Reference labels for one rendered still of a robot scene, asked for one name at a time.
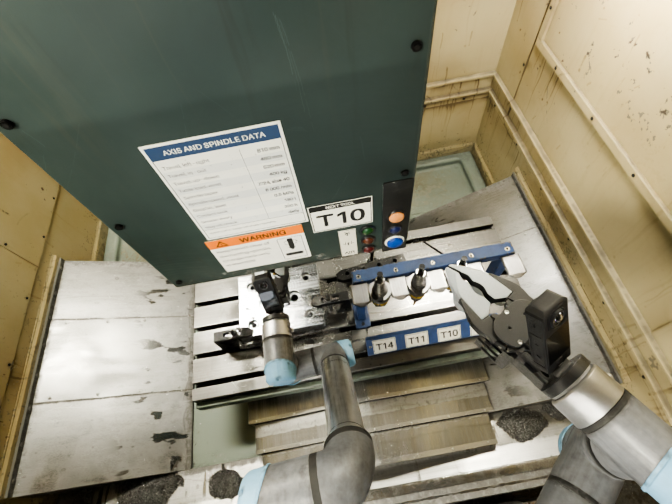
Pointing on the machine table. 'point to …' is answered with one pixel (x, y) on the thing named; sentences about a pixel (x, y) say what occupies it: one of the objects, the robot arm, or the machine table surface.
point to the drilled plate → (285, 306)
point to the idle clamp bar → (367, 267)
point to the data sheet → (232, 179)
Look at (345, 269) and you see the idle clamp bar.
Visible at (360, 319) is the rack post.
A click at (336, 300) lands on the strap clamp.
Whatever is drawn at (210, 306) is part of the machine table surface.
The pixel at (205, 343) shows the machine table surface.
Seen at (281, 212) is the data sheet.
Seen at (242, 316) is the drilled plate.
